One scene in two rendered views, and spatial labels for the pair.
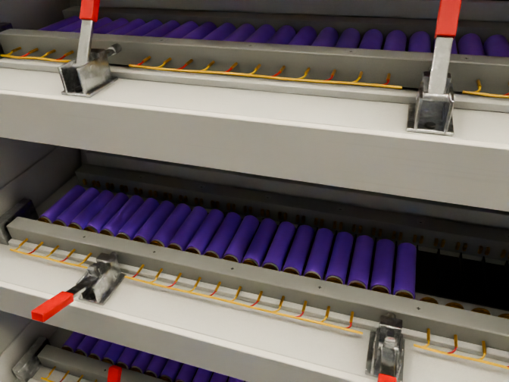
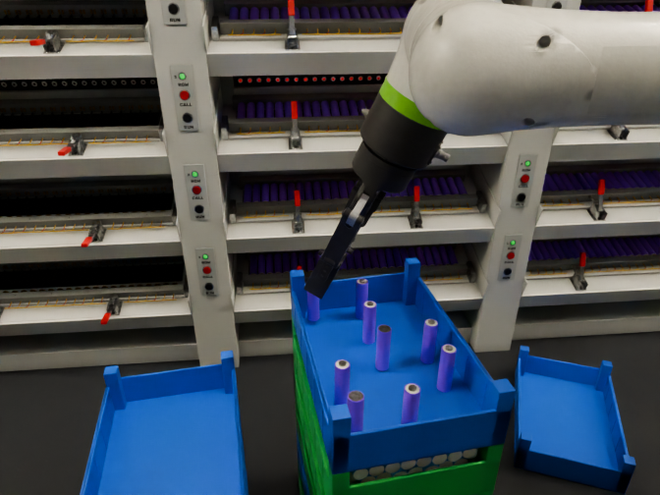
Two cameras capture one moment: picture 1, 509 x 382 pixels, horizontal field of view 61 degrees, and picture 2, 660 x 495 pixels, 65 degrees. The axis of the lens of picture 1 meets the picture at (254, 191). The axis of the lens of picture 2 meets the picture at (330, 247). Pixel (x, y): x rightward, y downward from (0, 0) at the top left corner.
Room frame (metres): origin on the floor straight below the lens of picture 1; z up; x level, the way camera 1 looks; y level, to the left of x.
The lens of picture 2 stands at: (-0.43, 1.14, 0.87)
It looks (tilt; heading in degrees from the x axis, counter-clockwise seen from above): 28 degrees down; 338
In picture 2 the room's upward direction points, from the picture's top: straight up
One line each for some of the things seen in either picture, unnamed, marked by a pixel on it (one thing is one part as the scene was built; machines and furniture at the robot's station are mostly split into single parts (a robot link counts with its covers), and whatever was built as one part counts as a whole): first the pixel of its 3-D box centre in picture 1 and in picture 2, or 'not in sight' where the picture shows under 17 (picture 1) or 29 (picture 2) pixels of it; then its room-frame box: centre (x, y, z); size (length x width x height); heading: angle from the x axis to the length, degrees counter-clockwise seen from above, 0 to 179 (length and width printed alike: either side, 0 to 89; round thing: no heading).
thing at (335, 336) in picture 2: not in sight; (382, 345); (0.05, 0.88, 0.44); 0.30 x 0.20 x 0.08; 170
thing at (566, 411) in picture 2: not in sight; (566, 411); (0.14, 0.36, 0.04); 0.30 x 0.20 x 0.08; 140
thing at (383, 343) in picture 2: not in sight; (383, 348); (0.04, 0.88, 0.44); 0.02 x 0.02 x 0.06
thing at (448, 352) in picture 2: not in sight; (446, 367); (-0.02, 0.82, 0.44); 0.02 x 0.02 x 0.06
